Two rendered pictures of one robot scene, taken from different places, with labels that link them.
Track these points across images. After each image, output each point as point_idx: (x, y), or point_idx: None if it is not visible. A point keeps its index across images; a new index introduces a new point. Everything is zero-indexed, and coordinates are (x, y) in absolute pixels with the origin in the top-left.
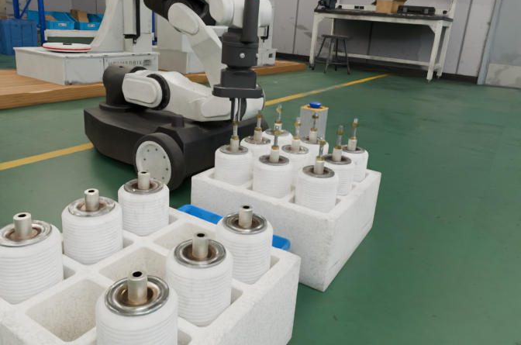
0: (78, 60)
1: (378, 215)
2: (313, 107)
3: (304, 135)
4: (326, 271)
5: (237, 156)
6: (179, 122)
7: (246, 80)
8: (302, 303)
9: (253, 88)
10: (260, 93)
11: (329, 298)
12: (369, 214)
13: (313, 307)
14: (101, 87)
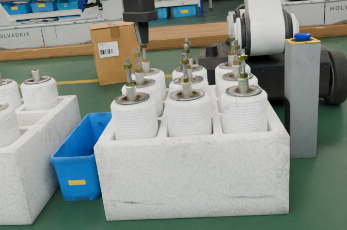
0: (298, 5)
1: (335, 211)
2: (296, 39)
3: (286, 75)
4: (103, 199)
5: (135, 76)
6: (208, 51)
7: (133, 4)
8: (82, 215)
9: (138, 12)
10: (146, 16)
11: (99, 227)
12: (255, 186)
13: (79, 223)
14: (315, 30)
